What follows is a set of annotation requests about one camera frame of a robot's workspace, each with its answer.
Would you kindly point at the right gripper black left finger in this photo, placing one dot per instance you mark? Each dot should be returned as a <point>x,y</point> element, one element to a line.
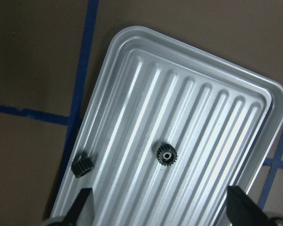
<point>81,213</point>

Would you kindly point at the black bearing gear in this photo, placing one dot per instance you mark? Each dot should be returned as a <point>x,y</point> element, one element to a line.
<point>166,155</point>
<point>81,165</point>

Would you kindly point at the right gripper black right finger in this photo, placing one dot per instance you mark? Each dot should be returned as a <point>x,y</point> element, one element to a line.
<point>241,210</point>

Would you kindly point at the ribbed silver metal tray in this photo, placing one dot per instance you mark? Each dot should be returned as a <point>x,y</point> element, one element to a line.
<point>152,89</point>

